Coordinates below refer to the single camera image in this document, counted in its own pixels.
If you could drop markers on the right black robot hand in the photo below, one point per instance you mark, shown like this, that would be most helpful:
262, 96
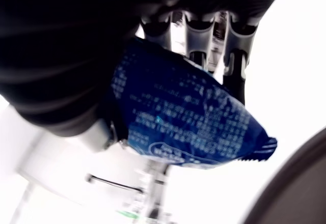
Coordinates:
63, 43

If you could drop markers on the blue Oreo packet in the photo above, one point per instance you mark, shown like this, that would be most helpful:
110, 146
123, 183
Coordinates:
183, 117

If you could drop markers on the round dark brown tray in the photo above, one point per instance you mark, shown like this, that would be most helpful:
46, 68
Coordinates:
300, 183

